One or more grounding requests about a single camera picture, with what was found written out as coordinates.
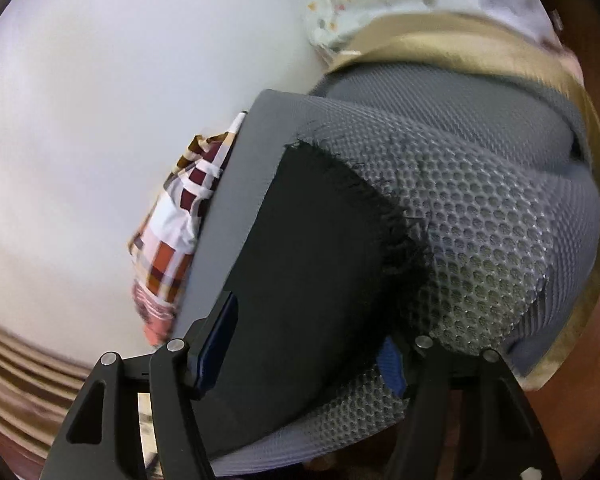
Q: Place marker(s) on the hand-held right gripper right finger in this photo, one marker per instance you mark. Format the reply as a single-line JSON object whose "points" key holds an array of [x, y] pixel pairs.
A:
{"points": [[393, 367]]}

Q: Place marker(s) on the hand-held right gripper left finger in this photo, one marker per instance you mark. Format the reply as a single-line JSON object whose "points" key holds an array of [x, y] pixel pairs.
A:
{"points": [[219, 345]]}

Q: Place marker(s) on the golden tan bed sheet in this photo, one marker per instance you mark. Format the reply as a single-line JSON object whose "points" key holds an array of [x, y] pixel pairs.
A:
{"points": [[455, 35]]}

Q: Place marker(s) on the pink plaid printed pillow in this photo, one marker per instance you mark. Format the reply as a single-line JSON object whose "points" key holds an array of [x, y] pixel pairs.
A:
{"points": [[167, 255]]}

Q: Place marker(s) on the beige printed curtain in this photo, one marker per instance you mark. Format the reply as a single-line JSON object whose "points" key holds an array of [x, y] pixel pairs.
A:
{"points": [[25, 360]]}

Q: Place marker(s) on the grey mesh mat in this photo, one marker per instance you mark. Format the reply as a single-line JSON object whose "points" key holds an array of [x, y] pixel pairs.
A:
{"points": [[480, 220]]}

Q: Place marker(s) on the black pants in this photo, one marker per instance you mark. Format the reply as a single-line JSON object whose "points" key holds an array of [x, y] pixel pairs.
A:
{"points": [[305, 260]]}

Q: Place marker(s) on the brown wooden board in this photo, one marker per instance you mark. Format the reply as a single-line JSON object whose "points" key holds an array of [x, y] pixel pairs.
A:
{"points": [[7, 457]]}

